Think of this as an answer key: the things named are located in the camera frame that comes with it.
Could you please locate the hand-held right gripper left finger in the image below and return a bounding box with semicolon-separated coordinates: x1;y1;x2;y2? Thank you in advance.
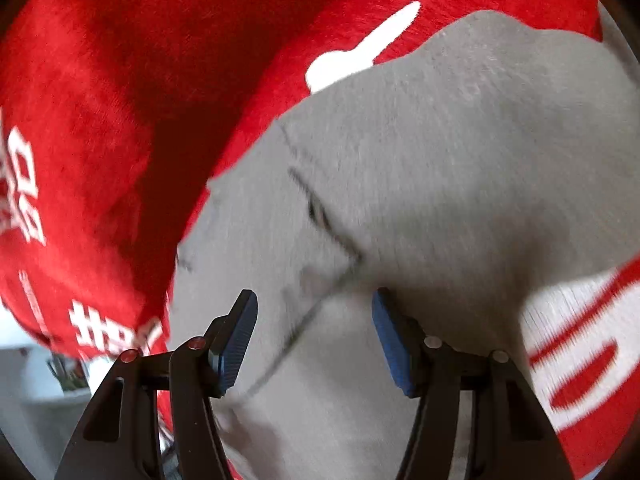
55;289;259;480

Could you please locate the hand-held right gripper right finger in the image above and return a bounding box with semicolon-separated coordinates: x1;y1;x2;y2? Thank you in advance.
371;287;576;480

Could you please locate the grey small garment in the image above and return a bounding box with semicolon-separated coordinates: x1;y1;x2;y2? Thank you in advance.
167;9;640;480

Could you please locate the red printed blanket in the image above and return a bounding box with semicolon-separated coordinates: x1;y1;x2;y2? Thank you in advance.
0;0;640;480

